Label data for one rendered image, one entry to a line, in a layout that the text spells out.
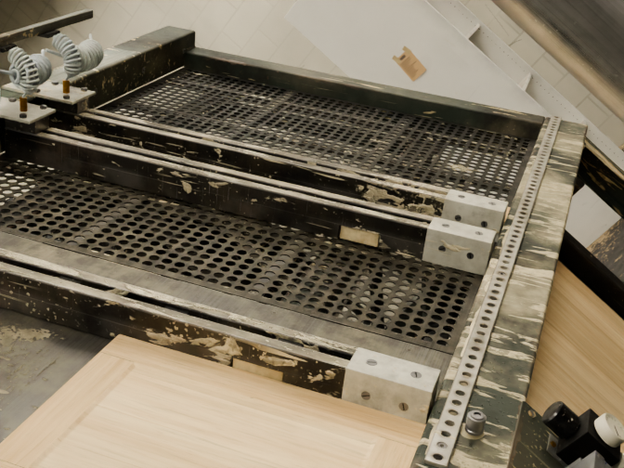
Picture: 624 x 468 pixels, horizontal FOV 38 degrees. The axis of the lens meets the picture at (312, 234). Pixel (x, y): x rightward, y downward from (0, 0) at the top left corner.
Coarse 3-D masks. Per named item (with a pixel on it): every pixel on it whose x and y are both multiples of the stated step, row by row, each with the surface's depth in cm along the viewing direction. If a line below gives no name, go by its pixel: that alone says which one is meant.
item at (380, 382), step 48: (0, 288) 142; (48, 288) 139; (96, 288) 141; (144, 288) 140; (144, 336) 136; (192, 336) 133; (240, 336) 131; (288, 336) 133; (336, 384) 128; (384, 384) 125; (432, 384) 125
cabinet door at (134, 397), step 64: (64, 384) 125; (128, 384) 127; (192, 384) 128; (256, 384) 130; (0, 448) 112; (64, 448) 113; (128, 448) 115; (192, 448) 116; (256, 448) 117; (320, 448) 119; (384, 448) 120
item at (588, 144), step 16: (592, 144) 253; (592, 160) 256; (608, 160) 253; (592, 176) 258; (608, 176) 256; (576, 192) 253; (608, 192) 258; (576, 240) 247; (560, 256) 246; (576, 256) 244; (592, 256) 247; (576, 272) 246; (592, 272) 244; (608, 272) 246; (592, 288) 246; (608, 288) 245; (608, 304) 246; (416, 320) 286; (448, 320) 274; (448, 336) 269
